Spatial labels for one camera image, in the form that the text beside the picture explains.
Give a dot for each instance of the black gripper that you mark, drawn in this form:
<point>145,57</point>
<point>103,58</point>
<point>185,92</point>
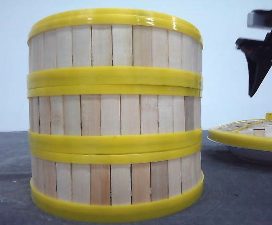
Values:
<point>258,53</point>

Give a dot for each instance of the woven bamboo steamer lid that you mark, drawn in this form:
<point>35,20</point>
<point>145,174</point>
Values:
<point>255,134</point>

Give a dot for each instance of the bamboo steamer with large bun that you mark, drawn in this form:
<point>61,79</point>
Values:
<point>114,51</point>

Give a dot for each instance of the bamboo steamer with three buns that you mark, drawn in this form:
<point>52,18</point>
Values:
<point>99,124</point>

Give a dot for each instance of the white plate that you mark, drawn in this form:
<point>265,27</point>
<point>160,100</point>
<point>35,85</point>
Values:
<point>248,153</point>

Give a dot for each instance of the bamboo steamer with small bun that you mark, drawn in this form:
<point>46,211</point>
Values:
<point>127,193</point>

